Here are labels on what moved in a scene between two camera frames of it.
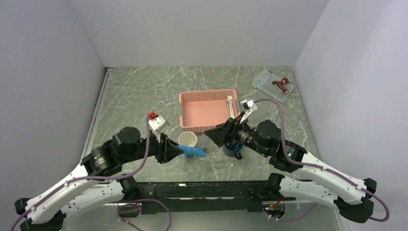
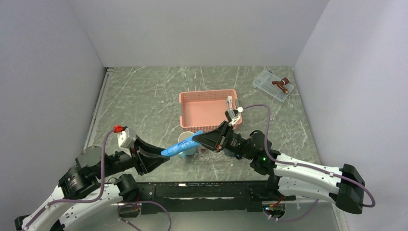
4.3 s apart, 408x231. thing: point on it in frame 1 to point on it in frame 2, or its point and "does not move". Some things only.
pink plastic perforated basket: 202,110 does not move
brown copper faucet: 281,84 does not move
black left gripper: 166,150 to 144,162
